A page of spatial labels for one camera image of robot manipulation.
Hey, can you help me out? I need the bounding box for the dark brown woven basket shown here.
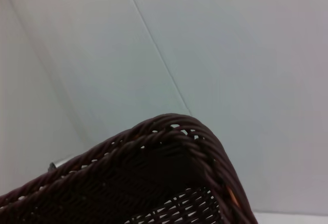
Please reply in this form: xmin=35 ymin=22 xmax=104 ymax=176
xmin=0 ymin=113 xmax=258 ymax=224

